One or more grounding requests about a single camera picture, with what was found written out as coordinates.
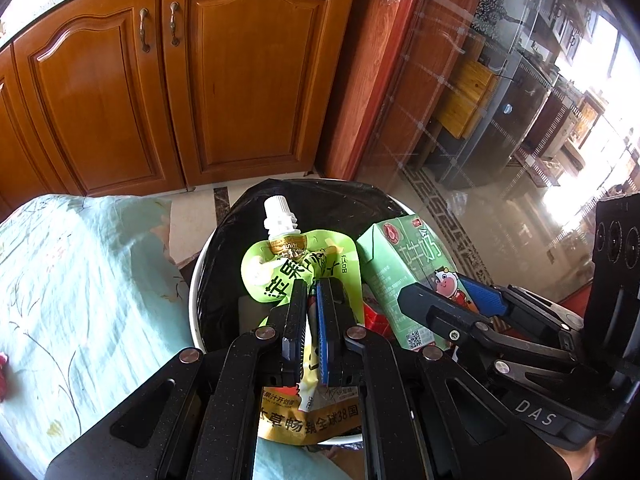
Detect green milk carton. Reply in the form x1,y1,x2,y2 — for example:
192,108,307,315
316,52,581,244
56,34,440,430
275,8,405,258
356,214,478,350

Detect green juice pouch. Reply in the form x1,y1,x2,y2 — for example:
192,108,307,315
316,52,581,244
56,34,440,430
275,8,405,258
240,194,367,447

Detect white trash bin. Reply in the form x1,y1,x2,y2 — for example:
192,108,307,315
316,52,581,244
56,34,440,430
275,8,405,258
189,179,414,446

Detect lower wooden kitchen cabinets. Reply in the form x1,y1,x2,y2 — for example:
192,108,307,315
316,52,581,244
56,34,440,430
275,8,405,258
1,0,352,214

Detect small red white wrapper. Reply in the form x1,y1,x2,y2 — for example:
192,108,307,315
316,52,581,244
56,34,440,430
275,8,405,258
363,297,395,340

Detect glass sliding door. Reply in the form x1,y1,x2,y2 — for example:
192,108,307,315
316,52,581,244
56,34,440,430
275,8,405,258
357,0,639,300

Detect floral light-blue tablecloth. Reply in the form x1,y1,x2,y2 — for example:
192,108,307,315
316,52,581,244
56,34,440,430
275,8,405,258
0,193,352,480

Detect red snack wrapper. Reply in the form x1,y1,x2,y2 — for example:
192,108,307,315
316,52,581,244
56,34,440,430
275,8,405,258
0,352,10,402

